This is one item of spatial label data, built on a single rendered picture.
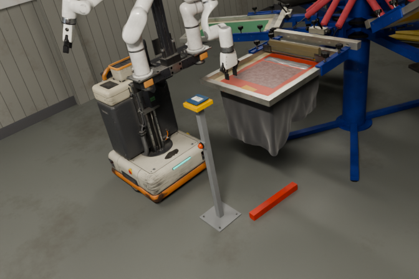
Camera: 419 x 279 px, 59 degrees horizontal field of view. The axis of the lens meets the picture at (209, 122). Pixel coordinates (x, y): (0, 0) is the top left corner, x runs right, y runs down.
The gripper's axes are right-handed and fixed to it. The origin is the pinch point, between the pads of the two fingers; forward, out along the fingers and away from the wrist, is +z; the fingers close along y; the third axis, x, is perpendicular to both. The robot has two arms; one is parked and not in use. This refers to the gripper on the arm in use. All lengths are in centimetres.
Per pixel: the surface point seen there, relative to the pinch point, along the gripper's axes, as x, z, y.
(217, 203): -8, 93, 21
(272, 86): 16.0, 11.6, -17.7
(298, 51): 6, 6, -58
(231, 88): 0.8, 8.3, 1.6
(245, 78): -7.6, 11.9, -18.8
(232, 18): -108, 12, -109
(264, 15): -82, 11, -125
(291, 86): 29.4, 7.9, -18.3
